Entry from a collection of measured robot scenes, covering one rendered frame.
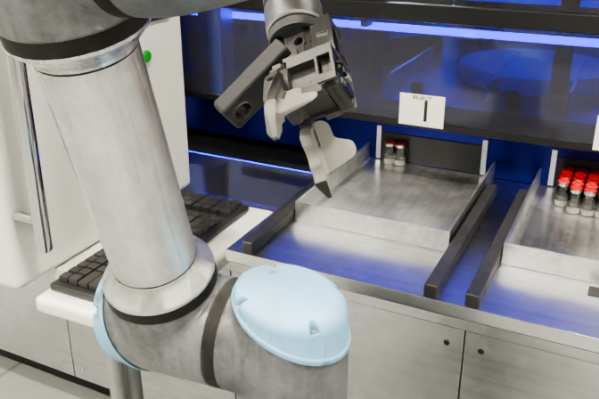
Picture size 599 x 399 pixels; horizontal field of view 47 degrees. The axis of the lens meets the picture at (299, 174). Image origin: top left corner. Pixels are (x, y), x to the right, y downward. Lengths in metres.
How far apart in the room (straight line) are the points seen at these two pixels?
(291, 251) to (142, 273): 0.43
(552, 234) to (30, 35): 0.88
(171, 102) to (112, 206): 0.81
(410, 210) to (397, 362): 0.45
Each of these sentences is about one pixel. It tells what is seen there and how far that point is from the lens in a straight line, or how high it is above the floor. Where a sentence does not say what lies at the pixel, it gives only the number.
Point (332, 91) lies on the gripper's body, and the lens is 0.80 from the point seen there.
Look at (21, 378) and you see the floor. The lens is 2.40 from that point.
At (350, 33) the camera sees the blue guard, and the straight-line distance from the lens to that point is 1.31.
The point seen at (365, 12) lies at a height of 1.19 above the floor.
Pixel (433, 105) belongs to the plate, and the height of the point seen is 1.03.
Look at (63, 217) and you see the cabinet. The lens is 1.22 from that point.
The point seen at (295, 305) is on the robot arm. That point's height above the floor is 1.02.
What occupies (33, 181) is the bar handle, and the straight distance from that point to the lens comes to 1.08.
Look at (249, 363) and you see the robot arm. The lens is 0.69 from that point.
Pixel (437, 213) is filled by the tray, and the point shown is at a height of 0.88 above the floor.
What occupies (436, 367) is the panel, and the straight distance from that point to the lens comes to 1.53.
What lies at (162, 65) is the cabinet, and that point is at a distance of 1.38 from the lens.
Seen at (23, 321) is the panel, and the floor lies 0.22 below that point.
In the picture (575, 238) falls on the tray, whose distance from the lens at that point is 1.18.
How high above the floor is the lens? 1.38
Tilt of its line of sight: 21 degrees down
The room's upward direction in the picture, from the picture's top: straight up
